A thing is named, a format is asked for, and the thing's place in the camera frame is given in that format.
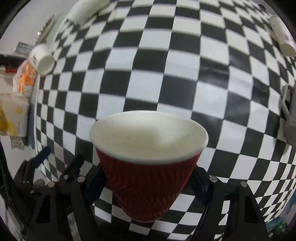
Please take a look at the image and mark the red paper cup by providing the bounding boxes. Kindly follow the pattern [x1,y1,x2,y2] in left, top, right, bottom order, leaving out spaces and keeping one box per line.
[90,110,209,222]

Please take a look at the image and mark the white paper cup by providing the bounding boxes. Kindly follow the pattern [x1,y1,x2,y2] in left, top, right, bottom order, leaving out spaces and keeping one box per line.
[66,0,110,25]

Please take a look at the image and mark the blue book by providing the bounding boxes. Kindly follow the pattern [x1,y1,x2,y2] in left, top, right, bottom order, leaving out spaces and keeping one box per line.
[27,104,35,149]

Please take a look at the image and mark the yellow white box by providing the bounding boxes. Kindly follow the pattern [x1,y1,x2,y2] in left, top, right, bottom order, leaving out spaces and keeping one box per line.
[1,93,30,137]

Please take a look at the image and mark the orange snack packet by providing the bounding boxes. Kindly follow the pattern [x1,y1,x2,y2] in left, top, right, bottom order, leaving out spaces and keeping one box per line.
[13,60,37,97]

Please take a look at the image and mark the white mug black print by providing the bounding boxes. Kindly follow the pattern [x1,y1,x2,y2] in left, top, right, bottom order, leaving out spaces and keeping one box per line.
[28,44,55,76]

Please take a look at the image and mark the plate with snacks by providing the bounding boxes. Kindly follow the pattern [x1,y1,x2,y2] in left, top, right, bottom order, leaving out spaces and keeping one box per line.
[35,15,55,45]

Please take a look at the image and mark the grey mug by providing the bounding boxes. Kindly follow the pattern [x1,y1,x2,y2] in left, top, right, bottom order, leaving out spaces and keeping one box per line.
[280,84,296,149]

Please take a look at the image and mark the black white checkered tablecloth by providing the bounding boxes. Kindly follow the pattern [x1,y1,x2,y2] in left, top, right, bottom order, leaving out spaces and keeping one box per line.
[34,0,296,241]

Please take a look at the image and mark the white mug with print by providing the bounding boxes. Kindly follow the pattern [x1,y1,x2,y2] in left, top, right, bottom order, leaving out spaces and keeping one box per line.
[269,16,296,57]

